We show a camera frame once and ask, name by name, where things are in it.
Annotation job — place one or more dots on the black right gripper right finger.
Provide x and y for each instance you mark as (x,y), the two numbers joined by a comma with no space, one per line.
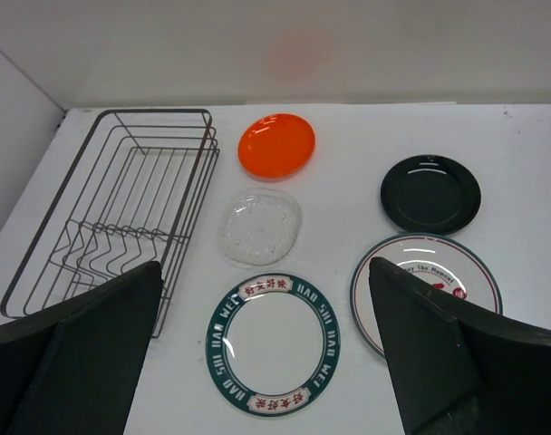
(455,367)

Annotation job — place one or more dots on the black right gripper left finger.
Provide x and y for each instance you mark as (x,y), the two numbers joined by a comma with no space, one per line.
(73,368)

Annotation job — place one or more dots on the white plate red characters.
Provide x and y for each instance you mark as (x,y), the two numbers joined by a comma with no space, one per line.
(440,261)

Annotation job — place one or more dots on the dark green plate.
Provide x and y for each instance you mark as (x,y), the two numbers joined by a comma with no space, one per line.
(430,194)

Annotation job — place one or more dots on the white plate green lettered rim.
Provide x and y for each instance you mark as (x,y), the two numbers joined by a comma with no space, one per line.
(273,344)

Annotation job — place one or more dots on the clear glass plate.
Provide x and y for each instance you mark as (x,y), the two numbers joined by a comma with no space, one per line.
(259,227)

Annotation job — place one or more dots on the orange plastic plate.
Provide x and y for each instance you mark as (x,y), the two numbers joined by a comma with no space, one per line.
(276,146)

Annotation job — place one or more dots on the grey wire dish rack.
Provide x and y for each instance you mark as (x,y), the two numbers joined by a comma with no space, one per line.
(131,195)

